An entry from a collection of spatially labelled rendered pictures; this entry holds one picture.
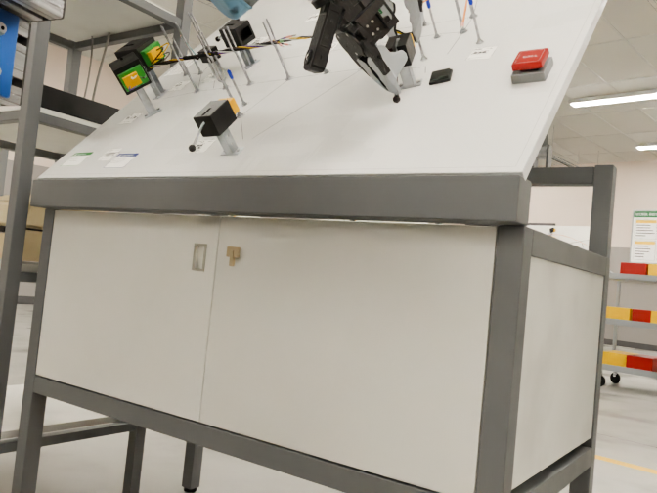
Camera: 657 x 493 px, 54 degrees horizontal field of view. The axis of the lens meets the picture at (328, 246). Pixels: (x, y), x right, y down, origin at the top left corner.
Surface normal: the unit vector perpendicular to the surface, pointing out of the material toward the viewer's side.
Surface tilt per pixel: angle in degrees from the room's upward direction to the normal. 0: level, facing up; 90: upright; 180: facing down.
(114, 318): 90
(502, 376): 90
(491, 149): 47
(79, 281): 90
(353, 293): 90
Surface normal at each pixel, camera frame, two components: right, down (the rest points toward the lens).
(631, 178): -0.68, -0.10
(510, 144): -0.34, -0.75
